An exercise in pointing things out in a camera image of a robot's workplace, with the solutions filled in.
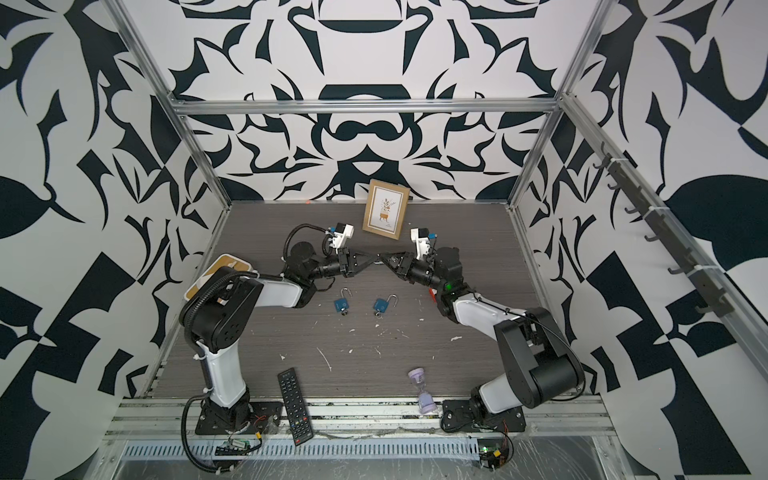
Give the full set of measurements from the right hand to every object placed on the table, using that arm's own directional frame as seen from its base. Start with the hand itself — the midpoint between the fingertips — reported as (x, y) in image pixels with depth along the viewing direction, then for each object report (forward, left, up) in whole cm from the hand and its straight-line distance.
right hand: (381, 259), depth 79 cm
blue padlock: (-3, +13, -20) cm, 24 cm away
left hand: (+1, 0, +1) cm, 1 cm away
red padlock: (+1, -15, -21) cm, 26 cm away
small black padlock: (0, +1, -2) cm, 2 cm away
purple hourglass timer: (-30, -11, -19) cm, 37 cm away
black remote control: (-31, +22, -19) cm, 42 cm away
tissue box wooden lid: (+10, +51, -14) cm, 54 cm away
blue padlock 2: (-3, 0, -21) cm, 21 cm away
